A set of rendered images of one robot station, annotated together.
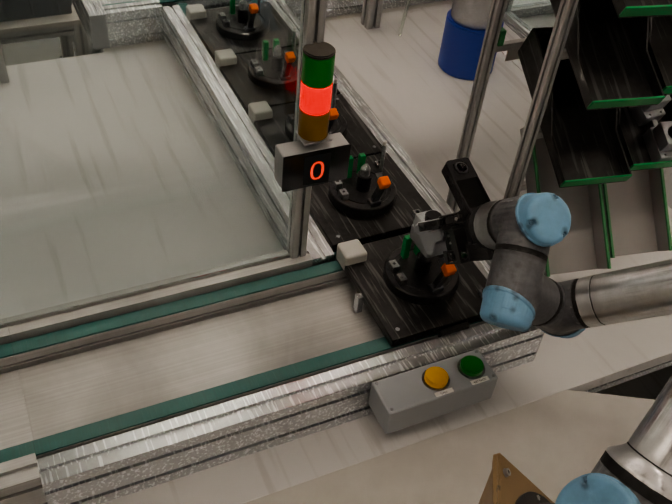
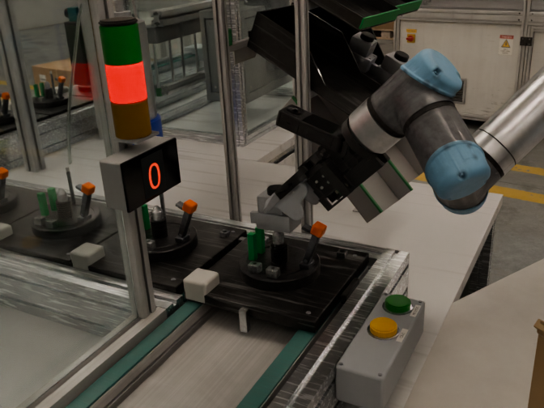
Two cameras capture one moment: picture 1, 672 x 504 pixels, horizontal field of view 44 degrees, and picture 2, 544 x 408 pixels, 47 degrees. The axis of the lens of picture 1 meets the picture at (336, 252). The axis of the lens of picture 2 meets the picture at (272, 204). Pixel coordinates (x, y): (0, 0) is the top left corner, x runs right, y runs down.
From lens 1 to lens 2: 71 cm
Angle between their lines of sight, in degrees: 33
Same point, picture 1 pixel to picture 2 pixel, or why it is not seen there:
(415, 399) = (388, 354)
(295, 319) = (192, 372)
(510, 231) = (417, 96)
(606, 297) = (512, 130)
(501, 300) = (459, 154)
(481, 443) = (448, 376)
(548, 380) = (433, 304)
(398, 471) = not seen: outside the picture
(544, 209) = (436, 58)
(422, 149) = not seen: hidden behind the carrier
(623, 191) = not seen: hidden behind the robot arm
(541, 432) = (475, 340)
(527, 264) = (453, 114)
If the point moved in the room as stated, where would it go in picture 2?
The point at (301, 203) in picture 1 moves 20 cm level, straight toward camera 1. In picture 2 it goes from (138, 239) to (208, 291)
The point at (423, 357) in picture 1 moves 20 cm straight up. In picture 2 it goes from (352, 321) to (353, 201)
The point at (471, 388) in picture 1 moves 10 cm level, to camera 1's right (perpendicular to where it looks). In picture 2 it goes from (415, 320) to (461, 299)
